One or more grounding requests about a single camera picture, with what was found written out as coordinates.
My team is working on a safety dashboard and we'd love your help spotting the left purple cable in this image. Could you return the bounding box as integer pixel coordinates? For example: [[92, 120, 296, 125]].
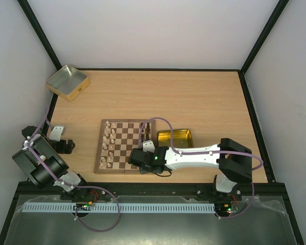
[[25, 104, 122, 233]]

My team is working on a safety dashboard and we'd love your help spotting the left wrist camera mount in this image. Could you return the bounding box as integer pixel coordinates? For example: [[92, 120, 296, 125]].
[[49, 126, 65, 141]]

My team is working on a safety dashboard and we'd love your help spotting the grey slotted cable duct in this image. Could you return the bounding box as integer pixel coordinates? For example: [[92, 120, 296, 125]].
[[22, 202, 215, 213]]

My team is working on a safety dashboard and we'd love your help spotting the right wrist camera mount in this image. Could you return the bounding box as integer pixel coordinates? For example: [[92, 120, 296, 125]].
[[142, 140, 155, 153]]

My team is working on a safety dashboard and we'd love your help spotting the gold tin lid tray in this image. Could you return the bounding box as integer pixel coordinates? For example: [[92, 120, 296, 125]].
[[157, 129, 194, 148]]

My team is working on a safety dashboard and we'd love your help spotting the black metal frame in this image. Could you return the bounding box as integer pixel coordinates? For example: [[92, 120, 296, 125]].
[[0, 1, 304, 244]]

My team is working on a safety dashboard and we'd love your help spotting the wooden chess board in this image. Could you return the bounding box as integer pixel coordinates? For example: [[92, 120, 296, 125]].
[[94, 119, 156, 174]]

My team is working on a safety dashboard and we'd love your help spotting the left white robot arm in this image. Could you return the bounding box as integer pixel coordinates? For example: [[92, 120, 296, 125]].
[[12, 126, 90, 200]]

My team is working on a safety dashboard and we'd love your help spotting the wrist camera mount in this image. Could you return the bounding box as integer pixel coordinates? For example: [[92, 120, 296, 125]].
[[49, 126, 65, 141], [142, 140, 155, 153]]

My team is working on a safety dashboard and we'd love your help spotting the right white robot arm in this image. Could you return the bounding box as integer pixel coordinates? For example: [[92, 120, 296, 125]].
[[127, 138, 252, 200]]

